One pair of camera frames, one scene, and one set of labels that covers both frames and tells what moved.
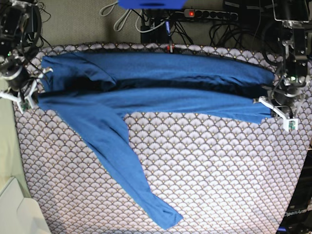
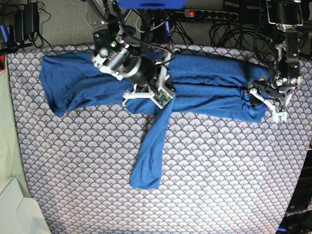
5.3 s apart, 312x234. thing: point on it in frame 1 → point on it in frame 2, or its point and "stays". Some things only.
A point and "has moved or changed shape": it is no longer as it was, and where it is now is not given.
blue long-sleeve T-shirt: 97,90 has moved or changed shape
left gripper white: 21,101 → 164,93
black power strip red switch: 225,15 stays
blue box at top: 155,4 stays
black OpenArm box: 297,219 stays
